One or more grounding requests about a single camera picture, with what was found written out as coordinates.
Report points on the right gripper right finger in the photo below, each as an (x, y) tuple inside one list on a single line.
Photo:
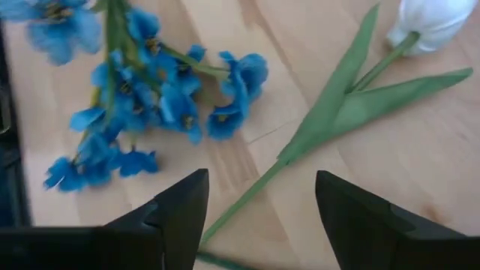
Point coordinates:
[(352, 225)]

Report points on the blue artificial flower bunch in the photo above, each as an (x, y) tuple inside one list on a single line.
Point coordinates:
[(176, 108)]

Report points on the white artificial tulip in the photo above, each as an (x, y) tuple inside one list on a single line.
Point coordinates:
[(337, 108)]

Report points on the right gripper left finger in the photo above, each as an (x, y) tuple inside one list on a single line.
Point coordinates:
[(183, 225)]

